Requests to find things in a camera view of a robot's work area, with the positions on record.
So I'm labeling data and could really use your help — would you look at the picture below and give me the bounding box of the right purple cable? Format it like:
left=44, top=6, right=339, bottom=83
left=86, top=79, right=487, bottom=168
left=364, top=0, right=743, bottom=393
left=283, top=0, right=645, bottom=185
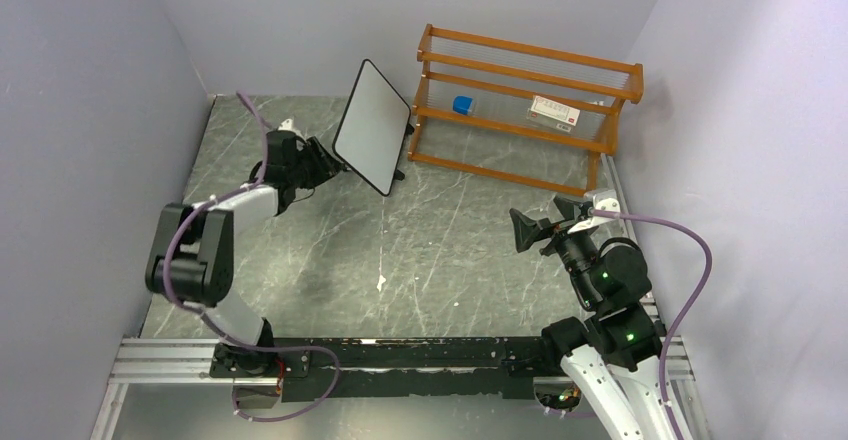
left=592, top=208, right=715, bottom=440

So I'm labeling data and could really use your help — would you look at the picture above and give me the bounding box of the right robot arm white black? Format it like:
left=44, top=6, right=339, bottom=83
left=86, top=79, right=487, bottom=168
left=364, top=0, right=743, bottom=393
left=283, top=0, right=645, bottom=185
left=509, top=191, right=692, bottom=439

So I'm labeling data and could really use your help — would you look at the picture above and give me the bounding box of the blue eraser on shelf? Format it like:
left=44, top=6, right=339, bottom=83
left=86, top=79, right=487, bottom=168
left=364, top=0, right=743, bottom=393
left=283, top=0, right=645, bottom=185
left=452, top=95, right=475, bottom=116

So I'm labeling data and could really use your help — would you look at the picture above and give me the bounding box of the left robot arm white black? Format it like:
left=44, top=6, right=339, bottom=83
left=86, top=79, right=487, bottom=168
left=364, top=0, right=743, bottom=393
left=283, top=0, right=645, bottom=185
left=144, top=130, right=347, bottom=376

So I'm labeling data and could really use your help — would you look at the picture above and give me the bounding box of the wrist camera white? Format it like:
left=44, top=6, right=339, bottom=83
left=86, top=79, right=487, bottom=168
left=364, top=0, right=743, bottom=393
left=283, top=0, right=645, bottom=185
left=567, top=189, right=622, bottom=234
left=277, top=118, right=306, bottom=139

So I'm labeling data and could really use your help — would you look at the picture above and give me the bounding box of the orange wooden shelf rack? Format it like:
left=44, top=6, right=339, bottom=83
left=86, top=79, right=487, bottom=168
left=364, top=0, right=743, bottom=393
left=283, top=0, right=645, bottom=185
left=407, top=24, right=645, bottom=195

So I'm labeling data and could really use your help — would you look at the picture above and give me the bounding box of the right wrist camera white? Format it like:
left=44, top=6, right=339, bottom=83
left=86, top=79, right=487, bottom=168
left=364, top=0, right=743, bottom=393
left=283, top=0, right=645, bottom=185
left=567, top=189, right=622, bottom=234

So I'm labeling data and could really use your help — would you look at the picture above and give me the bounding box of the white red box on shelf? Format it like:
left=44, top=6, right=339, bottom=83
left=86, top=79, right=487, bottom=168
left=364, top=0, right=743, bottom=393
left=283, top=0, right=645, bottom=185
left=526, top=95, right=581, bottom=133

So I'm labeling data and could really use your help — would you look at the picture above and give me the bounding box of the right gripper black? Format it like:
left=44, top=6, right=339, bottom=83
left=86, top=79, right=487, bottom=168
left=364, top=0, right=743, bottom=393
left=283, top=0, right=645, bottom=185
left=509, top=194, right=602, bottom=308

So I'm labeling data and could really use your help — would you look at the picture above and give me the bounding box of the small whiteboard black frame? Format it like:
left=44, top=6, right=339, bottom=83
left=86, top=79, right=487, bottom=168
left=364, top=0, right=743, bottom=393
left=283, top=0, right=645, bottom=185
left=331, top=59, right=415, bottom=197

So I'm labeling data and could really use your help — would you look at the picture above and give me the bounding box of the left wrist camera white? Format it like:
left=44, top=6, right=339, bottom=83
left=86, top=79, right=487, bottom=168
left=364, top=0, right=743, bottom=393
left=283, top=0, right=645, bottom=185
left=277, top=118, right=306, bottom=139

